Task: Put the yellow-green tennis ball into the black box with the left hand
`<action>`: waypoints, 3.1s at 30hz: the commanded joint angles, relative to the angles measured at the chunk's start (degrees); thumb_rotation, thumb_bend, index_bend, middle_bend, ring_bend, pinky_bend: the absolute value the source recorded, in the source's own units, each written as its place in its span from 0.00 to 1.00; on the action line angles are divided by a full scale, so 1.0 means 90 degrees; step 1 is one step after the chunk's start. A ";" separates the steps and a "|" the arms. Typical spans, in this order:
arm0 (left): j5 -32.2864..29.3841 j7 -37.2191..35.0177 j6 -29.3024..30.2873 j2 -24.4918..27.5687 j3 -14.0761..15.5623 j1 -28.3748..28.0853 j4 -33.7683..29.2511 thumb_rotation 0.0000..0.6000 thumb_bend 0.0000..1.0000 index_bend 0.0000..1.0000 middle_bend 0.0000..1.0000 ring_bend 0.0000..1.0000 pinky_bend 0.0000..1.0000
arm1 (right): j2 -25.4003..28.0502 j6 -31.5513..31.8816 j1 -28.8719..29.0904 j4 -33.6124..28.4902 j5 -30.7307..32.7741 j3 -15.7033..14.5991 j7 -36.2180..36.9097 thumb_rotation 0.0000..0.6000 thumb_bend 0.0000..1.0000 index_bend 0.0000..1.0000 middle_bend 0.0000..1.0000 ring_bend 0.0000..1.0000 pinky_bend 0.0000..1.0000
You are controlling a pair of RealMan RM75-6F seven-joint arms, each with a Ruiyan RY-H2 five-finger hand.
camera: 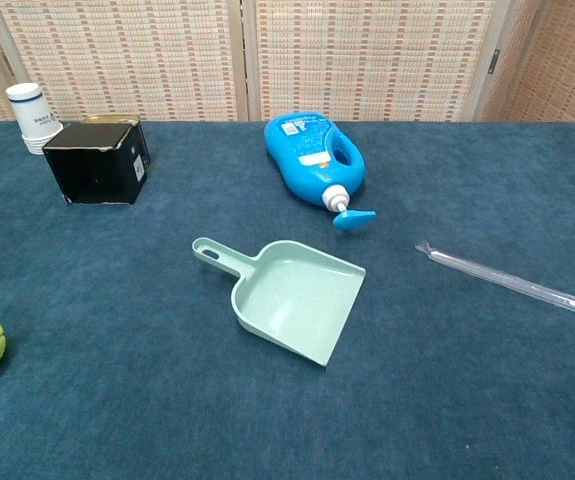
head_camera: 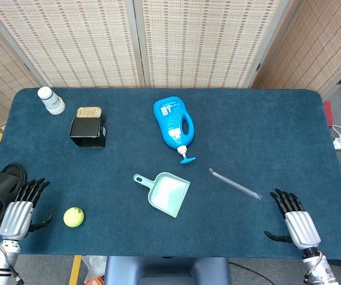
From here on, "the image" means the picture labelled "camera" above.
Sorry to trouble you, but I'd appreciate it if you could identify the blue pump detergent bottle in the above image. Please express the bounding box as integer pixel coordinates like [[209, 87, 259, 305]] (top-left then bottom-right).
[[263, 112, 377, 232]]

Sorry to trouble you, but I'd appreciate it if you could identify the blue table cloth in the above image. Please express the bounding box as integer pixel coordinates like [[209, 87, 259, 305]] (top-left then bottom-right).
[[0, 119, 575, 480]]

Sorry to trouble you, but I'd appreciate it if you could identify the clear plastic wrapped straw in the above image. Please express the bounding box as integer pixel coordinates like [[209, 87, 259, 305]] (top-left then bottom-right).
[[414, 240, 575, 324]]

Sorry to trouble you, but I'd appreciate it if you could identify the woven folding screen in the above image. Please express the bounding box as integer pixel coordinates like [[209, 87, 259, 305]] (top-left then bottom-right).
[[0, 0, 575, 133]]

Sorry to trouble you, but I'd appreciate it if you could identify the black cardboard box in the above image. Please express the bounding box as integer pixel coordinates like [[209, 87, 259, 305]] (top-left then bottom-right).
[[42, 122, 153, 206]]

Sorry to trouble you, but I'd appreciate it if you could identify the stack of white paper cups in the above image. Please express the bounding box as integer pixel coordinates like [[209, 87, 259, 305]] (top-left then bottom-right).
[[5, 82, 64, 156]]

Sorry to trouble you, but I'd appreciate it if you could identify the mint green plastic dustpan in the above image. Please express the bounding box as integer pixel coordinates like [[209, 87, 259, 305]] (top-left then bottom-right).
[[191, 237, 367, 368]]

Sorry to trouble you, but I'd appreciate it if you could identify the gold metal tin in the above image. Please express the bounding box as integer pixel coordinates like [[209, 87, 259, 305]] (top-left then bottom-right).
[[79, 113, 142, 126]]

